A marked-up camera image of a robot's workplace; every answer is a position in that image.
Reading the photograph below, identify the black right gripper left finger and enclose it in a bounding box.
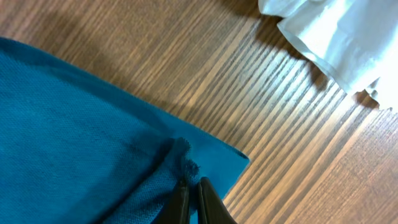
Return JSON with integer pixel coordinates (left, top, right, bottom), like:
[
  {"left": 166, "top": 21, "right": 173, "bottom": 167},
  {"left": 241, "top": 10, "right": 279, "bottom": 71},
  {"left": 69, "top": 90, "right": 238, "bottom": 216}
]
[{"left": 152, "top": 179, "right": 190, "bottom": 224}]

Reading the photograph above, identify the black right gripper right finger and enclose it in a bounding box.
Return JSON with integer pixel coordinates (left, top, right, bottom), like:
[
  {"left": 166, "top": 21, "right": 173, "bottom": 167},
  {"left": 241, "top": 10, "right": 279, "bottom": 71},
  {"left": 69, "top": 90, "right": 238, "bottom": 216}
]
[{"left": 198, "top": 177, "right": 237, "bottom": 224}]

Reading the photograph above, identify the blue polo shirt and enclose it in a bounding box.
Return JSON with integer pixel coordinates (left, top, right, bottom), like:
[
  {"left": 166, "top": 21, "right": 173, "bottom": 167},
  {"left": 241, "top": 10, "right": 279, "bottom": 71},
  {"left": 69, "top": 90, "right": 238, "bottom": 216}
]
[{"left": 1, "top": 38, "right": 249, "bottom": 223}]

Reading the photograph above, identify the red and white garment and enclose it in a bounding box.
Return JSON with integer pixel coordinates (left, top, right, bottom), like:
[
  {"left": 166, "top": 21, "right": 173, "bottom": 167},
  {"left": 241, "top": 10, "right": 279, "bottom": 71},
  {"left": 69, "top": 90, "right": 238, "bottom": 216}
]
[{"left": 258, "top": 0, "right": 397, "bottom": 111}]

